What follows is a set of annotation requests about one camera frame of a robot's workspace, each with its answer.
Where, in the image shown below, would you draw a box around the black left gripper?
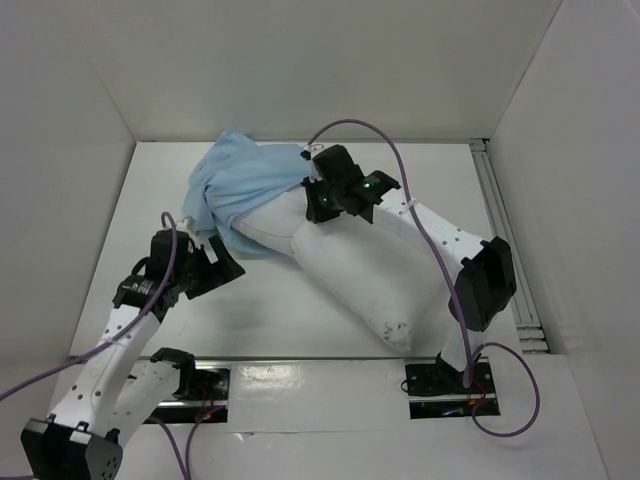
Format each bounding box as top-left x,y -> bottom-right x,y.
174,235 -> 244,300

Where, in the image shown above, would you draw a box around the white pillow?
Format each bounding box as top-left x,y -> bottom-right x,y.
231,187 -> 443,353

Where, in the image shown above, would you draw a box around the light blue pillowcase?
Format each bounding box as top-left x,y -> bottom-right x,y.
182,130 -> 309,258

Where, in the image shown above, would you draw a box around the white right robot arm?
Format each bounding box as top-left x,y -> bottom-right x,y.
302,145 -> 517,392

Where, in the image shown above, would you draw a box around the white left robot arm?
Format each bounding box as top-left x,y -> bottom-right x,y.
20,230 -> 245,479

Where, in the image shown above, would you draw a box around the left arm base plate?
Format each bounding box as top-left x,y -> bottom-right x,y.
151,361 -> 231,425

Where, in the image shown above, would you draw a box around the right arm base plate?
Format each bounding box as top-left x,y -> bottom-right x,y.
400,357 -> 500,420

